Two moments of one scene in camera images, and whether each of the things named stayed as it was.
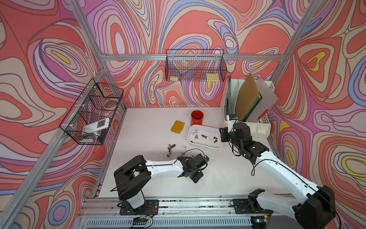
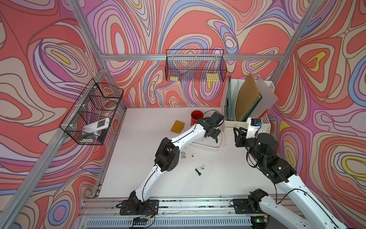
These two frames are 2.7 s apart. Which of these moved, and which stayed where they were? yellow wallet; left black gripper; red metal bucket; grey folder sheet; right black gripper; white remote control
Moved: left black gripper; right black gripper
Stayed: yellow wallet; white remote control; red metal bucket; grey folder sheet
